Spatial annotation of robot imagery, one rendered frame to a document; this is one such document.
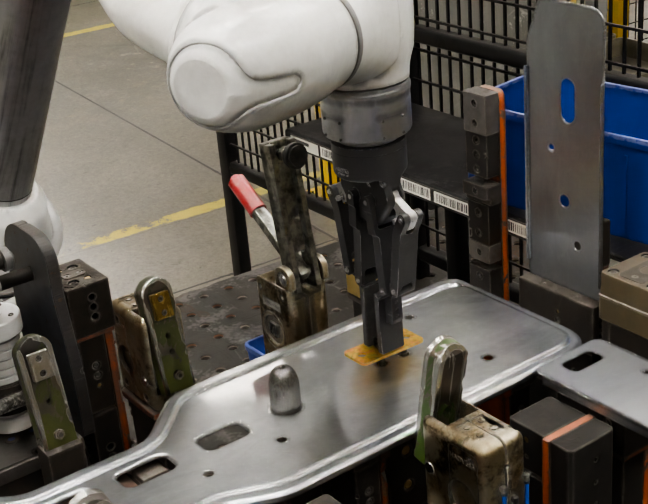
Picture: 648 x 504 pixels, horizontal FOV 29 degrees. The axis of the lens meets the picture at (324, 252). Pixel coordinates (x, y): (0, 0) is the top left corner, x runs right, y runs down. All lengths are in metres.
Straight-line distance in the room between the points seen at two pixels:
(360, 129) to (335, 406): 0.29
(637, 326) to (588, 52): 0.30
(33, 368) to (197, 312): 0.92
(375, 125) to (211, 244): 3.00
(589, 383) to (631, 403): 0.05
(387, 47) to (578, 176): 0.35
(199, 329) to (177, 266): 1.94
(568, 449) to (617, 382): 0.11
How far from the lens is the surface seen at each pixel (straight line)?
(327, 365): 1.36
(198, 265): 4.03
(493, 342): 1.38
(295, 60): 1.05
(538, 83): 1.44
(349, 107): 1.20
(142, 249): 4.21
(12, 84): 1.76
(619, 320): 1.41
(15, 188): 1.87
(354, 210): 1.27
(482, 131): 1.56
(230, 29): 1.03
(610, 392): 1.30
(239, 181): 1.48
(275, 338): 1.48
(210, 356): 2.03
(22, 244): 1.32
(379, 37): 1.15
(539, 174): 1.47
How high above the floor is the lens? 1.67
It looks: 25 degrees down
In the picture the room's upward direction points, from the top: 5 degrees counter-clockwise
